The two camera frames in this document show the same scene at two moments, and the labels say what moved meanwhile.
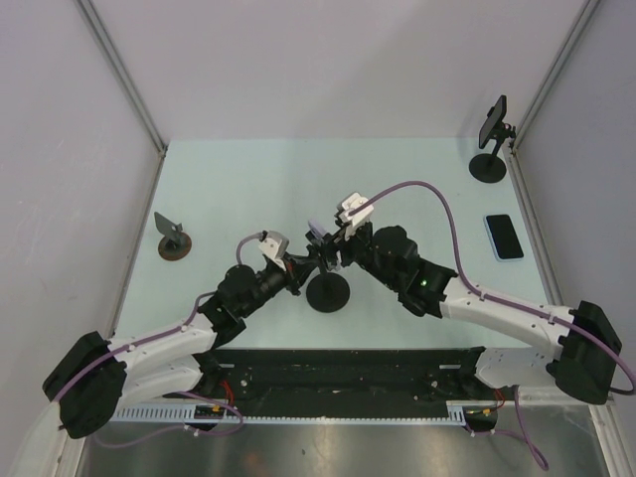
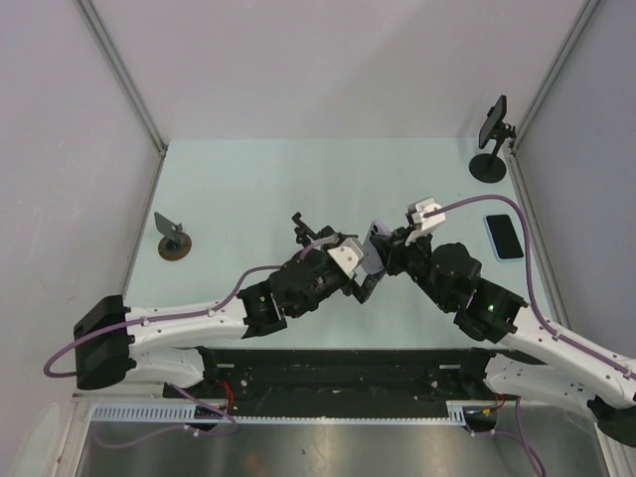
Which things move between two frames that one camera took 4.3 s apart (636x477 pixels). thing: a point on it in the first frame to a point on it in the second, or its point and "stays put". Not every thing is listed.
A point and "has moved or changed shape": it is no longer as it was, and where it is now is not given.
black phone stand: [490, 168] stays put
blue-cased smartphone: [503, 237] stays put
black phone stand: [326, 291] has moved or changed shape
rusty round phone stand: [175, 244] stays put
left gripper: [298, 270] to [362, 292]
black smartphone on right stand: [496, 115] stays put
